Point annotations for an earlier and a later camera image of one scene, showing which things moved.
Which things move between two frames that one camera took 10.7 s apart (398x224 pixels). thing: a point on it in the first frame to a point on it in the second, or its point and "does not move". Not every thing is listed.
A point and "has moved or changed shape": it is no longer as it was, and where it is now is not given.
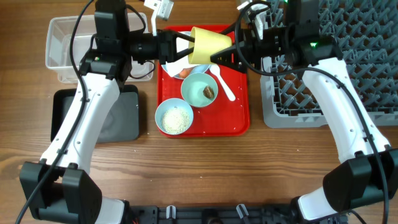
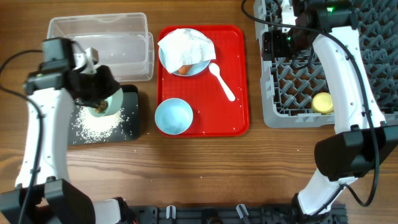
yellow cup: (206, 43) to (322, 103)
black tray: (122, 124) does not move
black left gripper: (168, 51) to (113, 85)
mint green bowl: (192, 89) to (114, 102)
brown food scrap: (208, 92) has moved or changed shape
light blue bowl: (174, 116) does not move
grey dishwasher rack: (367, 32) does not move
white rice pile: (175, 121) to (92, 128)
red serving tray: (223, 118) does not move
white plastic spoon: (216, 71) does not move
